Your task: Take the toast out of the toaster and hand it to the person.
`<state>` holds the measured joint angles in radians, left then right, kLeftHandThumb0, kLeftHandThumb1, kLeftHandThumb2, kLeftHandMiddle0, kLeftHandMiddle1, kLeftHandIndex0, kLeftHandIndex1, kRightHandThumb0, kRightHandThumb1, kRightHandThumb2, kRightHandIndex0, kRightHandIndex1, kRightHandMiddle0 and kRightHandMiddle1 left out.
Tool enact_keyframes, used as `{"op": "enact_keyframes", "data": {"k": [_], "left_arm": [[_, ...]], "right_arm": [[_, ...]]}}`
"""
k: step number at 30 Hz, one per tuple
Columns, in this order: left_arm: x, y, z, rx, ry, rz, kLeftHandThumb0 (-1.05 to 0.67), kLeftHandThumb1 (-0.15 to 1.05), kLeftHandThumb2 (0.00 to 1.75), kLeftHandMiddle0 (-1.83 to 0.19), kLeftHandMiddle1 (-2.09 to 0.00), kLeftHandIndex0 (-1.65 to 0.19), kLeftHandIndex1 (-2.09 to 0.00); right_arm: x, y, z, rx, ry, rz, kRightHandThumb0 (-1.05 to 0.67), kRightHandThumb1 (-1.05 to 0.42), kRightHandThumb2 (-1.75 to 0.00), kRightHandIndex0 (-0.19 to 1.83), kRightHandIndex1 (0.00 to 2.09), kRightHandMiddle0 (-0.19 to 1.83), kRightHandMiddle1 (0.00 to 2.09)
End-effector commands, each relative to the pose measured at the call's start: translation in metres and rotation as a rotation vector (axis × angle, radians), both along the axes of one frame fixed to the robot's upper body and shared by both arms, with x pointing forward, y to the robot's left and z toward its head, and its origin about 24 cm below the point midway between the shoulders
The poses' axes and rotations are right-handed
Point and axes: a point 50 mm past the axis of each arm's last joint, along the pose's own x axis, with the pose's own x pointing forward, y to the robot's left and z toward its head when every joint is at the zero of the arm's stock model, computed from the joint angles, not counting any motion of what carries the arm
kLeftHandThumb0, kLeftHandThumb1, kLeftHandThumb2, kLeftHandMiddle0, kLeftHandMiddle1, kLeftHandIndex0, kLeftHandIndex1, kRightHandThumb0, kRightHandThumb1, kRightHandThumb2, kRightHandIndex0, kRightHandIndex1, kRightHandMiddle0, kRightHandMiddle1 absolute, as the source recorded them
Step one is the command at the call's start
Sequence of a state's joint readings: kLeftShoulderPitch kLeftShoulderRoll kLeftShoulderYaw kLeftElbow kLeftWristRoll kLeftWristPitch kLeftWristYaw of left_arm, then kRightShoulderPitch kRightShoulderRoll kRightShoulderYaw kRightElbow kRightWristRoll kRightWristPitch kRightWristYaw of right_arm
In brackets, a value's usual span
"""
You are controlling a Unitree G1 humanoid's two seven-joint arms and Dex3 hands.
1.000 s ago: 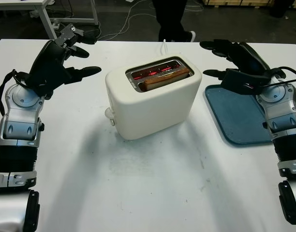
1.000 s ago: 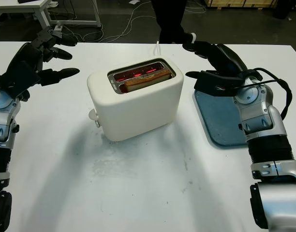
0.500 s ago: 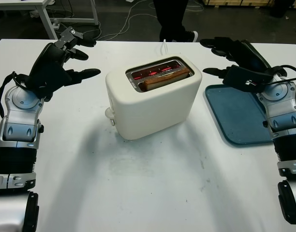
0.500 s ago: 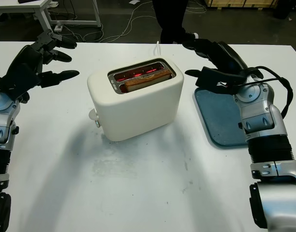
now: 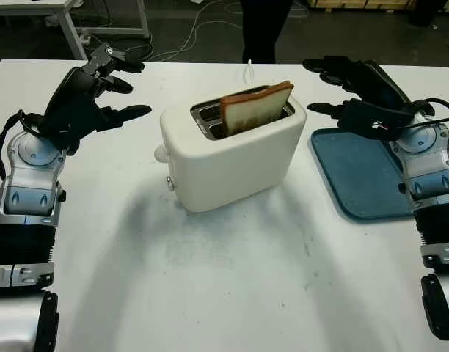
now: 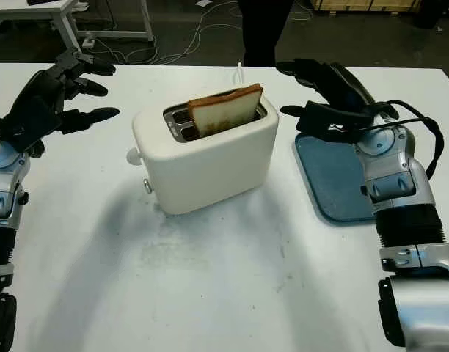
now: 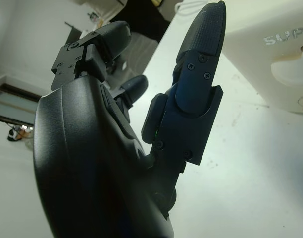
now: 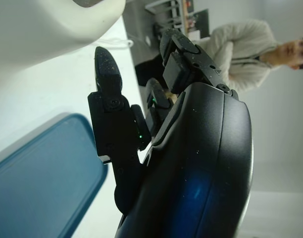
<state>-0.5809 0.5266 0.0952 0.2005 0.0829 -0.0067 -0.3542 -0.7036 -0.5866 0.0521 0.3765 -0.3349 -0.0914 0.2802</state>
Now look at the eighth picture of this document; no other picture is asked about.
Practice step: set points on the grey metal shelf rack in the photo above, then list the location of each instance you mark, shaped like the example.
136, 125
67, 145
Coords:
175, 12

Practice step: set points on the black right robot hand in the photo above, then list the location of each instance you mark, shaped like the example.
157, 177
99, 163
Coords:
203, 148

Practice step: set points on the blue plastic tray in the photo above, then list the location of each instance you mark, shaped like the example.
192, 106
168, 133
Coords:
42, 181

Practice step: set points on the person in beige jacket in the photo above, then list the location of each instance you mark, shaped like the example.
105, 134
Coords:
245, 49

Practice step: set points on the black board panel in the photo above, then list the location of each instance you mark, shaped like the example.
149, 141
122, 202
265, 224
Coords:
199, 22

